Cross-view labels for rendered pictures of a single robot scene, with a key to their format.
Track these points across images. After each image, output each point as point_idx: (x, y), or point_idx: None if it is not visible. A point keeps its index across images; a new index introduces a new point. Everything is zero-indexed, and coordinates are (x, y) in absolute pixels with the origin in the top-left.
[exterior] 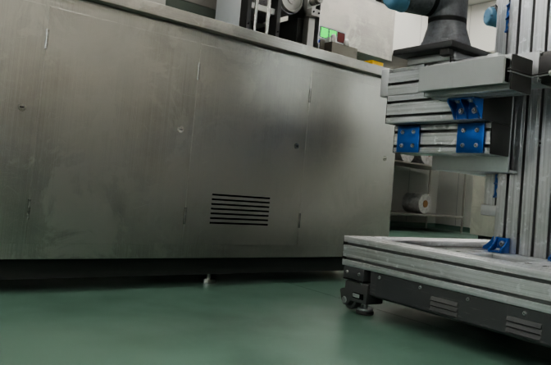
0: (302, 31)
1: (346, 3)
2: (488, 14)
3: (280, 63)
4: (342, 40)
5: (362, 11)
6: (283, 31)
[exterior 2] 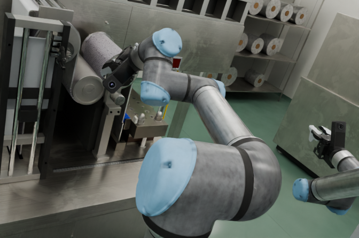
0: (100, 122)
1: (189, 28)
2: (298, 190)
3: (26, 231)
4: (176, 65)
5: (207, 33)
6: (84, 106)
